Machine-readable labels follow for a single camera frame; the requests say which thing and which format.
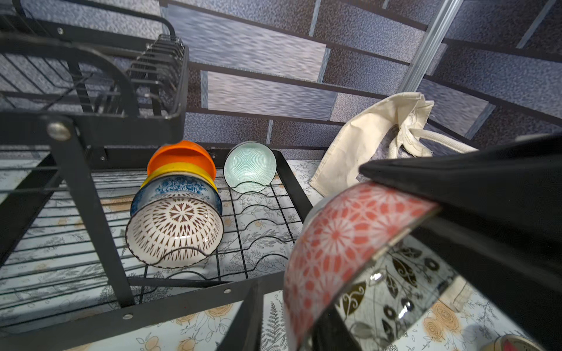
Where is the yellow plastic bowl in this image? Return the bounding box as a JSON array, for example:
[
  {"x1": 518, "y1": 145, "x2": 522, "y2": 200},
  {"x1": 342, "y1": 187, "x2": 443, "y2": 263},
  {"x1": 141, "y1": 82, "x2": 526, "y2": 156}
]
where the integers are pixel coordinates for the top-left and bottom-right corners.
[{"x1": 140, "y1": 162, "x2": 217, "y2": 190}]

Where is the blue floral ceramic bowl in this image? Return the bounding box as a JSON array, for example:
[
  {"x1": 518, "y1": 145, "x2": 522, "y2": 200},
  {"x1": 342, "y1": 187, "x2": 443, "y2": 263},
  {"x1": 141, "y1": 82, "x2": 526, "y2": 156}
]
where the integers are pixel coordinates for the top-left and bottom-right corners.
[{"x1": 130, "y1": 174, "x2": 222, "y2": 216}]

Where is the black wire dish rack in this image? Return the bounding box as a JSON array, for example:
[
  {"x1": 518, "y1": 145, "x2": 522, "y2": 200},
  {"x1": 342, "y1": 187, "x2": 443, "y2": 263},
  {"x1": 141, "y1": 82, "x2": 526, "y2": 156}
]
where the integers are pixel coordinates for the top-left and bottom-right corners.
[{"x1": 0, "y1": 0, "x2": 313, "y2": 351}]

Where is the beige canvas tote bag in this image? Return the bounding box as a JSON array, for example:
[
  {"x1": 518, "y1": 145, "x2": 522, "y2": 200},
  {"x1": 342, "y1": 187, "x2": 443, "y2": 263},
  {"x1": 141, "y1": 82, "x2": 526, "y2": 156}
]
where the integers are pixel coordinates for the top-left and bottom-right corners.
[{"x1": 310, "y1": 92, "x2": 477, "y2": 197}]

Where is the pale green ceramic bowl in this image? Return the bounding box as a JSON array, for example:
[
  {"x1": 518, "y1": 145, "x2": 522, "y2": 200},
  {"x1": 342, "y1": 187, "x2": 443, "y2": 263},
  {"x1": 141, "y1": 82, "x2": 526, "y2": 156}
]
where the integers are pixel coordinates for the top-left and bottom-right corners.
[{"x1": 223, "y1": 141, "x2": 277, "y2": 193}]

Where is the red gold round tin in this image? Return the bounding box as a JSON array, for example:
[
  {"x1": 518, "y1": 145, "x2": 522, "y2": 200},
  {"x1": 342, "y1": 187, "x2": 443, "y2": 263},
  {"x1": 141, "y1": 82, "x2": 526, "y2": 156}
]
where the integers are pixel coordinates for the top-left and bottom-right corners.
[{"x1": 493, "y1": 334, "x2": 544, "y2": 351}]

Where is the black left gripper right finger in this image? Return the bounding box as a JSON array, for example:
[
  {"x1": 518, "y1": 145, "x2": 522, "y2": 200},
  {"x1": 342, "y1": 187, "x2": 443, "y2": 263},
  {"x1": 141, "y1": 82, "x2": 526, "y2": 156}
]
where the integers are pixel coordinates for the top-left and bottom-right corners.
[{"x1": 312, "y1": 307, "x2": 361, "y2": 351}]

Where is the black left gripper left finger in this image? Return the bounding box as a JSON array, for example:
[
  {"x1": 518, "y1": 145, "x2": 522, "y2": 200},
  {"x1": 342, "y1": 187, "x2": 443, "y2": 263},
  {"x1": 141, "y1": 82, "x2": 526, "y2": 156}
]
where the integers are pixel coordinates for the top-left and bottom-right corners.
[{"x1": 216, "y1": 282, "x2": 264, "y2": 351}]

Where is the orange plastic bowl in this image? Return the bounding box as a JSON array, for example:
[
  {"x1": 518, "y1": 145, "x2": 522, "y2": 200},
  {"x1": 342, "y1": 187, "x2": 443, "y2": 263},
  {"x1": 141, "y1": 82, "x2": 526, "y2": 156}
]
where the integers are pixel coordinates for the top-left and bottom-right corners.
[{"x1": 147, "y1": 140, "x2": 217, "y2": 180}]

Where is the white lattice pattern bowl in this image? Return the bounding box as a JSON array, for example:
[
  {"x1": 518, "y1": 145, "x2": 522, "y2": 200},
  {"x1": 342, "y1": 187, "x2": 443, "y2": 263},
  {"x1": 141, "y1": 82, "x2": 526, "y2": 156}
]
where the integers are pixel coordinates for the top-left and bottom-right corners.
[{"x1": 125, "y1": 197, "x2": 224, "y2": 269}]

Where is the black speckled ceramic bowl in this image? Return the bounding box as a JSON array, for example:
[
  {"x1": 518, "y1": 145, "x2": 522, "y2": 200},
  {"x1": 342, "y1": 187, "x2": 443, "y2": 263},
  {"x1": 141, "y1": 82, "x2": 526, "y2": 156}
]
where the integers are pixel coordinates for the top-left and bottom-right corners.
[{"x1": 283, "y1": 182, "x2": 457, "y2": 350}]

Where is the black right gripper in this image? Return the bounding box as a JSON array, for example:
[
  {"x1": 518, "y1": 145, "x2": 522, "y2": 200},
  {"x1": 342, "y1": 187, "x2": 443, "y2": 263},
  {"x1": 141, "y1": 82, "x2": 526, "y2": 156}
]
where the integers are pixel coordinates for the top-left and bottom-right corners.
[{"x1": 359, "y1": 134, "x2": 561, "y2": 350}]

